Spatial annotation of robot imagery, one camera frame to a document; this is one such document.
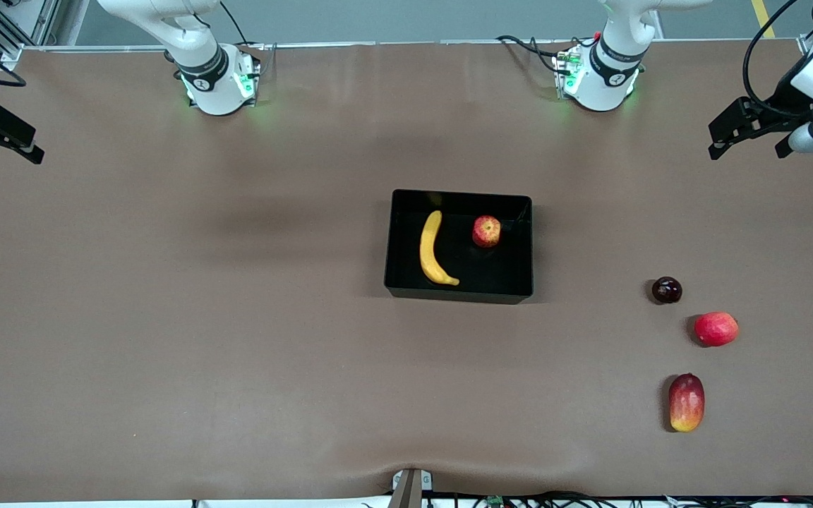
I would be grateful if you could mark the small red yellow apple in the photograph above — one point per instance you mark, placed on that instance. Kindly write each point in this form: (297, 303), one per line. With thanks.
(486, 231)

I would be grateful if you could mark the black plastic box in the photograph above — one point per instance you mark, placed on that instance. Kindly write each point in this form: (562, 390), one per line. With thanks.
(498, 271)

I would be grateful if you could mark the yellow banana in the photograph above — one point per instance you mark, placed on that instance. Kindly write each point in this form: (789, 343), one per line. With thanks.
(429, 261)

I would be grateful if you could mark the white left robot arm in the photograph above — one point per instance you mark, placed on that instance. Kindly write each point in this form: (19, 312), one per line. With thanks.
(604, 85)

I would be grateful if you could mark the yellow floor tape strip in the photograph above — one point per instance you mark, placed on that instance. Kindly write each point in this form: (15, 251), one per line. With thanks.
(764, 20)

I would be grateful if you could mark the dark purple plum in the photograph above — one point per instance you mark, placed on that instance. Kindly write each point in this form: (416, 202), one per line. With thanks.
(667, 291)

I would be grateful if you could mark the red peach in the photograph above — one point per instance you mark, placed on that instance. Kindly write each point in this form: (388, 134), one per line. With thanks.
(716, 329)

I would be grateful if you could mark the red yellow mango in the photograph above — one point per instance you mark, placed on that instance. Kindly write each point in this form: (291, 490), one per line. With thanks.
(687, 403)

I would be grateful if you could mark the small green circuit board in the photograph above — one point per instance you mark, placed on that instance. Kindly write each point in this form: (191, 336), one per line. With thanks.
(495, 502)

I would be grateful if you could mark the metal table edge rail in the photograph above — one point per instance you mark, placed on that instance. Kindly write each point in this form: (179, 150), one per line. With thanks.
(378, 44)

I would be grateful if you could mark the metal table edge bracket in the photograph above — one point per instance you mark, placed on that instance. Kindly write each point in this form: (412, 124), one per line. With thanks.
(410, 487)

